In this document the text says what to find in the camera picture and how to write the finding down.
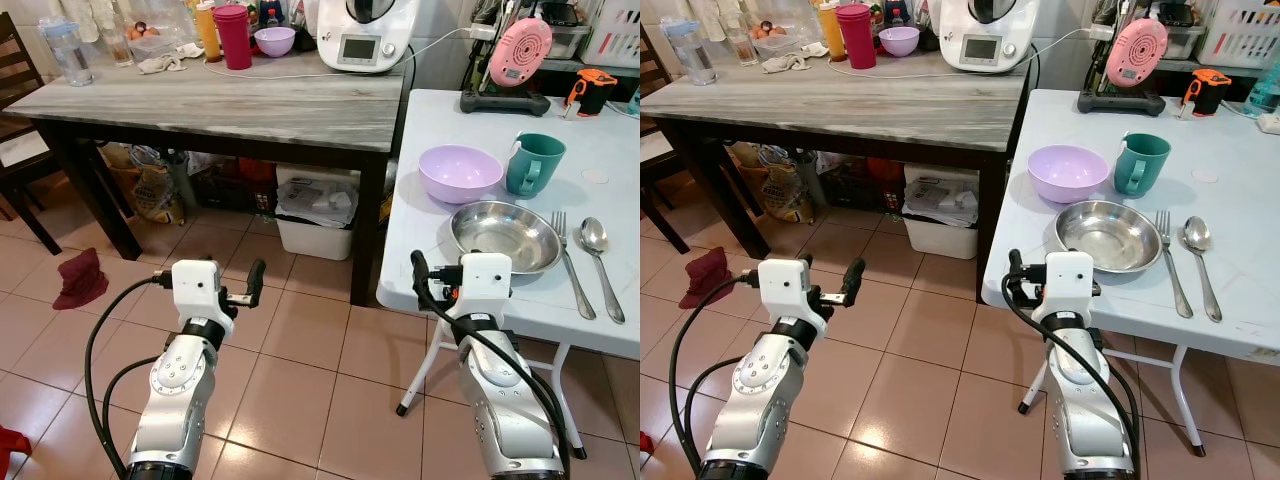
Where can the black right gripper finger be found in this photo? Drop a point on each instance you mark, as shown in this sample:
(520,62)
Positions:
(421,290)
(1015,263)
(419,264)
(1017,290)

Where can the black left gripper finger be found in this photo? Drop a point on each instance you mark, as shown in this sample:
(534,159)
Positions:
(258,270)
(253,295)
(856,270)
(851,295)

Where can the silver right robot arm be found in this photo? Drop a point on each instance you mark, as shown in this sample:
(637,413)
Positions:
(1080,400)
(505,400)

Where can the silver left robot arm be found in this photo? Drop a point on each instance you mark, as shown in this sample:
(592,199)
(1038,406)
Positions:
(178,390)
(762,392)

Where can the white plastic bin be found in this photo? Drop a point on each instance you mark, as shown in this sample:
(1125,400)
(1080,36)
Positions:
(940,235)
(315,235)

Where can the stainless steel deep plate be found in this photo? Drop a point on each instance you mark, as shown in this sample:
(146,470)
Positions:
(1110,235)
(510,235)

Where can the dark storage crate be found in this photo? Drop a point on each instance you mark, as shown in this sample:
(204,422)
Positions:
(235,185)
(860,185)

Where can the large purple plastic bowl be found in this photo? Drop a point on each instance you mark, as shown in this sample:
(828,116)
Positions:
(1068,172)
(460,172)

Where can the yellow printed snack bag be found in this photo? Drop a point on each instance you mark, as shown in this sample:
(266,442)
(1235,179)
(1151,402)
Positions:
(775,185)
(150,185)

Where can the dark red cloth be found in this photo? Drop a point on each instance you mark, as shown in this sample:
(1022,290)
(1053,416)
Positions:
(80,282)
(706,282)

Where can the steel fork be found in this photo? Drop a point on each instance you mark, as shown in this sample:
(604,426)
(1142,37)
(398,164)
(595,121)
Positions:
(1174,275)
(575,275)

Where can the teal plastic mug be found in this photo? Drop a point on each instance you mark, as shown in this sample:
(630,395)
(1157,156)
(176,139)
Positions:
(1145,165)
(540,165)

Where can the steel spoon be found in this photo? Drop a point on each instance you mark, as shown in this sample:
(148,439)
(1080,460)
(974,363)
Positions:
(1196,235)
(593,235)

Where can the grey wood table dark legs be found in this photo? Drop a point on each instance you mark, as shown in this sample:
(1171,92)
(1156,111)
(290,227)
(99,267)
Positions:
(850,105)
(220,105)

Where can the black appliance base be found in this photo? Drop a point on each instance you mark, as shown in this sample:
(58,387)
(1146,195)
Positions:
(1120,102)
(505,102)

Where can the white folding table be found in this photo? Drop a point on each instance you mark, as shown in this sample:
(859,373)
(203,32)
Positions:
(1230,200)
(600,140)

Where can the crumpled white cloth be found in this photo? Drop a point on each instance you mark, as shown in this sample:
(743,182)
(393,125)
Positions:
(165,62)
(790,62)

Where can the dark wooden chair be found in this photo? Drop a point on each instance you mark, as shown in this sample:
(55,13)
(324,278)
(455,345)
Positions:
(652,160)
(15,100)

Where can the small purple plastic bowl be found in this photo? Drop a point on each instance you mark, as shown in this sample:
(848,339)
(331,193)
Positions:
(275,42)
(899,42)

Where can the white kitchen machine with display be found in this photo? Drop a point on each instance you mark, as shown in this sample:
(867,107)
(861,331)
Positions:
(365,35)
(988,35)

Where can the magenta plastic tumbler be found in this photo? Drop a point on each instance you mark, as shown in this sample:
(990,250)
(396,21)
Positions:
(233,40)
(857,40)

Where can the pink round appliance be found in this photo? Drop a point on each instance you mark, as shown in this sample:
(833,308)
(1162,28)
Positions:
(520,52)
(1137,52)

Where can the orange and black tool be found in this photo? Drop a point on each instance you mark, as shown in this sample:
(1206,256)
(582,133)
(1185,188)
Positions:
(1208,90)
(592,90)

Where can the orange bottle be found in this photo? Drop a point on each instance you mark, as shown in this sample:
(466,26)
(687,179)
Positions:
(208,35)
(831,35)

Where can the bright red fabric item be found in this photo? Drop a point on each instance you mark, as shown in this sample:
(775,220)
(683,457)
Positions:
(12,445)
(646,443)

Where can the clear container with eggs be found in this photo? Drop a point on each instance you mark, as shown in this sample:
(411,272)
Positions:
(772,38)
(150,40)

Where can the clear drinking glass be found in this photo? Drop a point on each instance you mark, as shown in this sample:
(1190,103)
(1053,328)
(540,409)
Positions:
(120,50)
(742,48)

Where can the teal clear bottle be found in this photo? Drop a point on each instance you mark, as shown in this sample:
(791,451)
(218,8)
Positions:
(1265,95)
(635,100)

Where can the clear water pitcher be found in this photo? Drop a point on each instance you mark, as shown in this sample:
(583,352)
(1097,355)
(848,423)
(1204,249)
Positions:
(70,55)
(692,55)

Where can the small white box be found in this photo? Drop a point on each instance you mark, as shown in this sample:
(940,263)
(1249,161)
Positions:
(1270,123)

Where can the white laundry basket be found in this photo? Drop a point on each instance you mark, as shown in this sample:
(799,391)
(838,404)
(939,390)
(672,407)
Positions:
(1240,35)
(615,35)

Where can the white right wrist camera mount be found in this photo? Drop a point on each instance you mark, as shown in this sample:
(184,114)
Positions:
(485,280)
(1067,280)

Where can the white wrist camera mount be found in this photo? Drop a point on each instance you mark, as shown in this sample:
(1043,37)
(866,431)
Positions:
(1067,280)
(485,280)
(195,285)
(785,285)

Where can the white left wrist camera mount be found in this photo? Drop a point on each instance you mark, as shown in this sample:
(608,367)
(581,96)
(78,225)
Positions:
(195,285)
(785,285)

